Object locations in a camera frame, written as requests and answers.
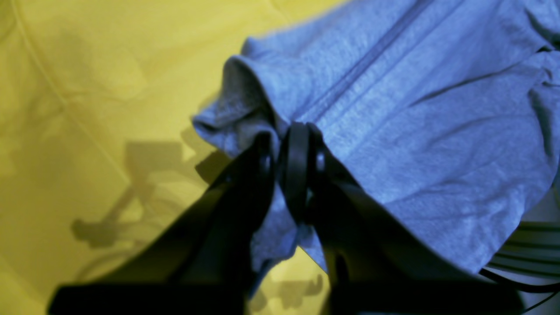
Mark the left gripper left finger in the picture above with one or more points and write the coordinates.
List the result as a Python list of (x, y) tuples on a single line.
[(201, 265)]

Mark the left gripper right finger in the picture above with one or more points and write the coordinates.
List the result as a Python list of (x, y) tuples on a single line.
[(375, 265)]

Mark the grey t-shirt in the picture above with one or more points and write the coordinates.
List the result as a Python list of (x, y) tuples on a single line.
[(445, 111)]

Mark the yellow table cloth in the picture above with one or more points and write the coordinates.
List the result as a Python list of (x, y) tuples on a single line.
[(98, 152)]

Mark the aluminium frame rail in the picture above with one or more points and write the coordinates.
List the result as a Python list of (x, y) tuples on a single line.
[(533, 250)]

